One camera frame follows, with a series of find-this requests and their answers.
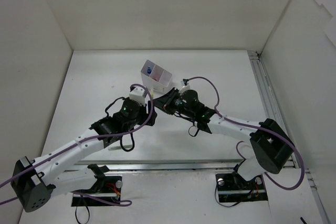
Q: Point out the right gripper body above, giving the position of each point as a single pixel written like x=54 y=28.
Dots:
x=168 y=101

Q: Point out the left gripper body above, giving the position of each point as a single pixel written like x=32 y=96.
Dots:
x=150 y=113

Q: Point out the yellow highlighter pen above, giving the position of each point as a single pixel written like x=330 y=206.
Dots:
x=152 y=92

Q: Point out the blue-capped clear spray bottle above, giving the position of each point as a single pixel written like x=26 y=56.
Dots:
x=149 y=70

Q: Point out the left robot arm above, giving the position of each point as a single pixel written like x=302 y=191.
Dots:
x=35 y=181

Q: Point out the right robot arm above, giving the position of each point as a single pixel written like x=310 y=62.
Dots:
x=270 y=145

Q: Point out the white three-compartment organizer box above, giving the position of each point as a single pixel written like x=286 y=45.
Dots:
x=165 y=83

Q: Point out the green highlighter pen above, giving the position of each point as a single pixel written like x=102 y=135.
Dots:
x=116 y=148

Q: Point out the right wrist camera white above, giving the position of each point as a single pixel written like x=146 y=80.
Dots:
x=185 y=86

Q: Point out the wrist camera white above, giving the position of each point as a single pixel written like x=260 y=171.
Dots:
x=138 y=95
x=185 y=86

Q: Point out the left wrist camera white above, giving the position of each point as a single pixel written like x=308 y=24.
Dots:
x=138 y=95

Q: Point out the aluminium frame rail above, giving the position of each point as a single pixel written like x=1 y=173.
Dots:
x=170 y=176

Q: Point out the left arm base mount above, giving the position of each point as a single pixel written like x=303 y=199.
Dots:
x=110 y=191

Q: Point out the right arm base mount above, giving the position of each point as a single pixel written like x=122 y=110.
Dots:
x=230 y=192

